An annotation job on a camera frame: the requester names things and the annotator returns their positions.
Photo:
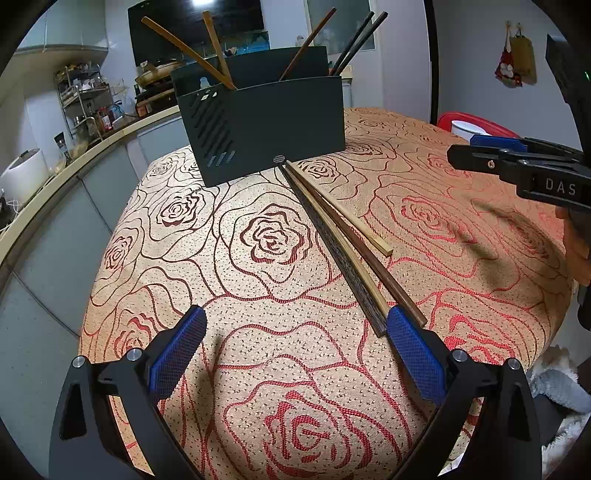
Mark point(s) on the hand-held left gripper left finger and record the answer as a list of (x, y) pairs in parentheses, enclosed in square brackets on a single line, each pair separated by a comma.
[(178, 353)]

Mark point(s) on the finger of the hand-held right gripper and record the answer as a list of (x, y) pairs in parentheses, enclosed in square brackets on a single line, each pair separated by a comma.
[(475, 157), (498, 142)]

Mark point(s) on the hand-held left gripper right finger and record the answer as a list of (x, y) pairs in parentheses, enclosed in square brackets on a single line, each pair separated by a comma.
[(413, 353)]

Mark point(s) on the light wooden chopstick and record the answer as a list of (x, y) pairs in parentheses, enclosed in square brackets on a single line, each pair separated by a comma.
[(346, 214), (375, 290)]

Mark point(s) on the brown wooden chopstick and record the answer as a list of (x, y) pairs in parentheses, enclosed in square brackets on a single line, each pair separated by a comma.
[(214, 41), (184, 46), (364, 251), (307, 44)]

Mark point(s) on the dark wooden chopstick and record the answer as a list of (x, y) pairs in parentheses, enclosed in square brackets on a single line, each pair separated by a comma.
[(364, 39), (341, 263), (354, 39)]

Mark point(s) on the dark green utensil holder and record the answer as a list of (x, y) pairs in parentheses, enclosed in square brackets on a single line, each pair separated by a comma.
[(277, 124)]

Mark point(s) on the person's right hand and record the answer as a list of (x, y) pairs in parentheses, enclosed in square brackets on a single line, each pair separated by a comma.
[(579, 240)]

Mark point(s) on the red plastic stool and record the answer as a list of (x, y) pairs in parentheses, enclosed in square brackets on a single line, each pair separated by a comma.
[(445, 121)]

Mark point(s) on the red hanging bag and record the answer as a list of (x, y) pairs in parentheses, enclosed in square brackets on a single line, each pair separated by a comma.
[(508, 71)]

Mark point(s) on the rose patterned tablecloth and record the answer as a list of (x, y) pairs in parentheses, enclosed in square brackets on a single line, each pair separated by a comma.
[(277, 277)]

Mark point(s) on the white fleece clothing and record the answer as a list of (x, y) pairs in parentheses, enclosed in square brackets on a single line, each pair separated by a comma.
[(561, 369)]

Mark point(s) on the grey base cabinets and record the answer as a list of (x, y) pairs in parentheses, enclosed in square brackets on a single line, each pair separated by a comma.
[(46, 240)]

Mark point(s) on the beige kitchen counter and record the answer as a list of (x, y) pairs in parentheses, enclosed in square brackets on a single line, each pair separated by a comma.
[(92, 150)]

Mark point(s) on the white rice cooker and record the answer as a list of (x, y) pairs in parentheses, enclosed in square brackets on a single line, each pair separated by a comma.
[(23, 170)]

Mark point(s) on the red label sauce bottle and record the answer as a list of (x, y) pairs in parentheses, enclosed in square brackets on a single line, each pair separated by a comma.
[(106, 121)]

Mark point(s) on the metal spice rack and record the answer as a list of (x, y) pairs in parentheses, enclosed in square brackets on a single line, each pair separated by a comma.
[(85, 101)]

